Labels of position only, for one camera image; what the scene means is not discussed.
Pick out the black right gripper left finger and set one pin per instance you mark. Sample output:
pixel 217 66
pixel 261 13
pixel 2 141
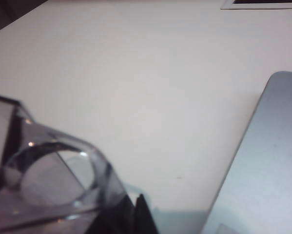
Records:
pixel 116 221

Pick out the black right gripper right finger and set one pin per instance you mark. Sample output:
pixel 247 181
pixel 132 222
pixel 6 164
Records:
pixel 145 219

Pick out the silver closed laptop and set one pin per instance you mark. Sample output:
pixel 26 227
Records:
pixel 270 158

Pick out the white framed dark panel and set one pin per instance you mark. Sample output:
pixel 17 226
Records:
pixel 245 6

